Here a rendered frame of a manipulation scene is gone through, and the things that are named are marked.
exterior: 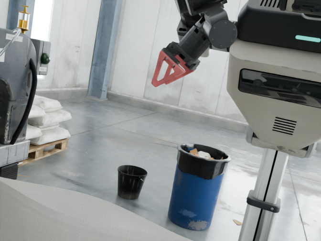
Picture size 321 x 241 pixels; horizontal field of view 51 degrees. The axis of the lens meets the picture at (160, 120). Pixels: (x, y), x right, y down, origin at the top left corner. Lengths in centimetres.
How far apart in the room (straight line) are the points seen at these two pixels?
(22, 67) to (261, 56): 61
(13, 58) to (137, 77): 841
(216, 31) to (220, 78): 796
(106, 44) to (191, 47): 864
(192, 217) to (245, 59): 217
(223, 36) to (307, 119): 44
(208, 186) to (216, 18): 227
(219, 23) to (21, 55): 47
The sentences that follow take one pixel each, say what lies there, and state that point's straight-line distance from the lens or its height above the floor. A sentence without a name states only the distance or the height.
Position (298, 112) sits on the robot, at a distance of 101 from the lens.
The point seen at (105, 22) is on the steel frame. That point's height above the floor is 206.
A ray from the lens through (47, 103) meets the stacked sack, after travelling 416.
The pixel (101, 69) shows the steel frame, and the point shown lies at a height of 83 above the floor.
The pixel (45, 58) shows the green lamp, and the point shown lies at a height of 129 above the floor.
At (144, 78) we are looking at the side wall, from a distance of 914.
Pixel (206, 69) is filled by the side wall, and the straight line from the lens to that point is 870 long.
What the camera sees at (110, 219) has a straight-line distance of 70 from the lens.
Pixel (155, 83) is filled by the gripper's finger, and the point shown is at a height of 129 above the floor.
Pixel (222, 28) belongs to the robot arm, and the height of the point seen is 142.
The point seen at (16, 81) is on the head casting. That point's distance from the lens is 87.
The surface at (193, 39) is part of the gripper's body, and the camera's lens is 75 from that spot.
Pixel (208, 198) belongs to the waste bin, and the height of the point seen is 30.
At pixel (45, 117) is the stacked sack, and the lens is 397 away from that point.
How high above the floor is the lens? 133
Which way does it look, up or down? 10 degrees down
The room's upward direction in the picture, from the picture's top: 11 degrees clockwise
